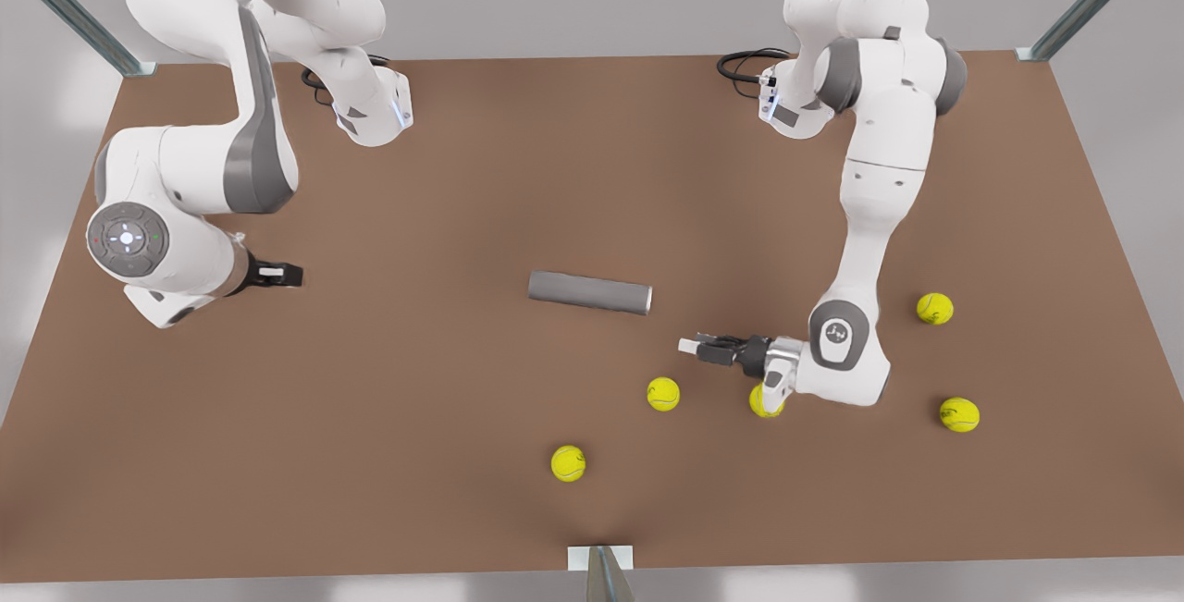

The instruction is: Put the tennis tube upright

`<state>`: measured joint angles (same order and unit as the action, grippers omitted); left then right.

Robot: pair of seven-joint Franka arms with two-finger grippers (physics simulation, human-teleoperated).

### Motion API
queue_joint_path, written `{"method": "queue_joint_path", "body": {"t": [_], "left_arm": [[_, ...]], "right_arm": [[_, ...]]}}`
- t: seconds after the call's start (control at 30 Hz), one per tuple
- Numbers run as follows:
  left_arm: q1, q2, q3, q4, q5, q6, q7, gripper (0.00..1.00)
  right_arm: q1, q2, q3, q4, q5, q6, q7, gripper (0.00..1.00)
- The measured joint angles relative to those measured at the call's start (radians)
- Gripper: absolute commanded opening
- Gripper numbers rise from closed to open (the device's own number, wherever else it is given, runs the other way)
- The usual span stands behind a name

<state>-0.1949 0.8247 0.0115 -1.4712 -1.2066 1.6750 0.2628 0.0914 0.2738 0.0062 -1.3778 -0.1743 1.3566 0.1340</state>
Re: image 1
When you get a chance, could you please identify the grey tennis tube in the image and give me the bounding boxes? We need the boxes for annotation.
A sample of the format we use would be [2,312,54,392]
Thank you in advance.
[527,270,655,317]

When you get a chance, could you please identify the black cable loop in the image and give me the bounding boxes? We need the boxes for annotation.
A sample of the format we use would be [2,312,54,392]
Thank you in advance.
[301,54,392,109]
[717,48,794,86]

